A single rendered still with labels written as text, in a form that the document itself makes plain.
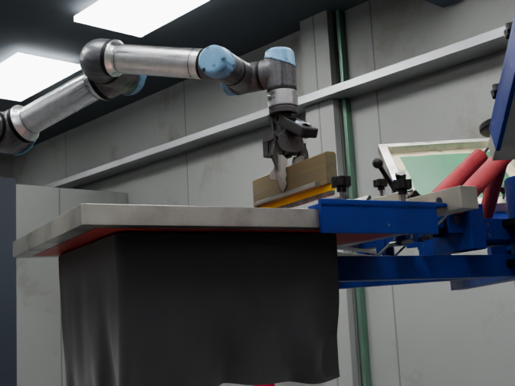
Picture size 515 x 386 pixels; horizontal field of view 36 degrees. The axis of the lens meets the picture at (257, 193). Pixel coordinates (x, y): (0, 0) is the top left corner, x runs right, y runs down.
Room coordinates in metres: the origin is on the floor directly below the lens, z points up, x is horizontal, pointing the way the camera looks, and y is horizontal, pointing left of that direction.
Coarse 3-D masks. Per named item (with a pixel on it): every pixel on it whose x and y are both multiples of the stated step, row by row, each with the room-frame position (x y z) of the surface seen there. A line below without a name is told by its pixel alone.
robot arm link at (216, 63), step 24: (96, 48) 1.94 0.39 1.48; (120, 48) 1.92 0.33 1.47; (144, 48) 1.89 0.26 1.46; (168, 48) 1.87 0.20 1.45; (192, 48) 1.85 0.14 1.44; (216, 48) 1.78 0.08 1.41; (96, 72) 1.97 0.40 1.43; (120, 72) 1.95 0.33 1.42; (144, 72) 1.91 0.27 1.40; (168, 72) 1.88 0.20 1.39; (192, 72) 1.85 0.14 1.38; (216, 72) 1.79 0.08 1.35; (240, 72) 1.85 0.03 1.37
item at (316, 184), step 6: (300, 186) 1.81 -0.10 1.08; (306, 186) 1.79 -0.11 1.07; (312, 186) 1.76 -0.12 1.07; (318, 186) 1.76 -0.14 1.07; (288, 192) 1.86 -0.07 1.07; (294, 192) 1.83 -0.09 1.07; (300, 192) 1.83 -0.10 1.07; (270, 198) 1.94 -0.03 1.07; (276, 198) 1.91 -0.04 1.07; (282, 198) 1.91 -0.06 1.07; (258, 204) 1.99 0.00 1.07; (264, 204) 2.00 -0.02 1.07
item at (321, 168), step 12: (324, 156) 1.73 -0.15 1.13; (288, 168) 1.88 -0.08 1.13; (300, 168) 1.83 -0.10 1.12; (312, 168) 1.78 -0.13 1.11; (324, 168) 1.74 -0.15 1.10; (336, 168) 1.75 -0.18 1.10; (264, 180) 1.99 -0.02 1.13; (288, 180) 1.88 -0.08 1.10; (300, 180) 1.83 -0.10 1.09; (312, 180) 1.79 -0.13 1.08; (324, 180) 1.74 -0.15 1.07; (264, 192) 1.99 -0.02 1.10; (276, 192) 1.94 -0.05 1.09
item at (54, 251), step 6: (54, 246) 1.67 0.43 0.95; (60, 246) 1.67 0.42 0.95; (66, 246) 1.68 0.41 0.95; (72, 246) 1.68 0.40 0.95; (78, 246) 1.69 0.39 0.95; (42, 252) 1.78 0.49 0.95; (48, 252) 1.78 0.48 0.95; (54, 252) 1.79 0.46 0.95; (60, 252) 1.80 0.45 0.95; (66, 252) 1.80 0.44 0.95
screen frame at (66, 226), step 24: (72, 216) 1.40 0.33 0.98; (96, 216) 1.37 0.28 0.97; (120, 216) 1.39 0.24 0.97; (144, 216) 1.41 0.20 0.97; (168, 216) 1.43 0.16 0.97; (192, 216) 1.45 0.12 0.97; (216, 216) 1.48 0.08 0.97; (240, 216) 1.50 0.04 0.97; (264, 216) 1.53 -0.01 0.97; (288, 216) 1.55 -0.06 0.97; (312, 216) 1.58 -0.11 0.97; (24, 240) 1.76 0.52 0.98; (48, 240) 1.56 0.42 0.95
